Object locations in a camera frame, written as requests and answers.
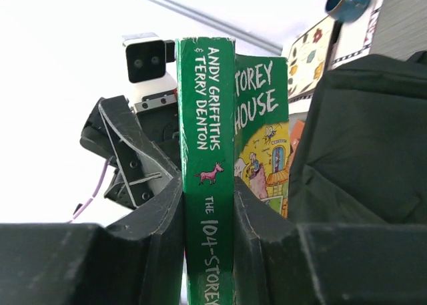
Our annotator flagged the dark blue ceramic cup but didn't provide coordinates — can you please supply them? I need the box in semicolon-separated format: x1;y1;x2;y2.
325;0;371;23

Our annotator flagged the green coin book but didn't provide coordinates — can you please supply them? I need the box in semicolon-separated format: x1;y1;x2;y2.
176;37;290;304

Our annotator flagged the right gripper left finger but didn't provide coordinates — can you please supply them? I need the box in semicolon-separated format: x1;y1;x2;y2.
1;178;184;304

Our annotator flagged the black student backpack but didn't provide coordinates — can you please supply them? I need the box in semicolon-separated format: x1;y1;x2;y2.
288;51;426;224

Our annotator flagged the floral square ceramic plate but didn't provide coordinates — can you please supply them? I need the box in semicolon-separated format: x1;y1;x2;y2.
288;16;335;99

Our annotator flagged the white patterned cloth mat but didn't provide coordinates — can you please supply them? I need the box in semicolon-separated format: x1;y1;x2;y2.
288;0;384;114

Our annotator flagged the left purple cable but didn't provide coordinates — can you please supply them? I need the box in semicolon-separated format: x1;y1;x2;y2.
66;158;111;224

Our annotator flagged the brown leather wallet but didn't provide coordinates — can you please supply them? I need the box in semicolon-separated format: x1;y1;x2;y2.
290;119;305;158

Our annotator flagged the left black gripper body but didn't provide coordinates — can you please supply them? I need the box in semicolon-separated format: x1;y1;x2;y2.
79;96;181;209

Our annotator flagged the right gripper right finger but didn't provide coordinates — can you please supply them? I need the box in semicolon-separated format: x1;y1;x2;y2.
234;178;426;304

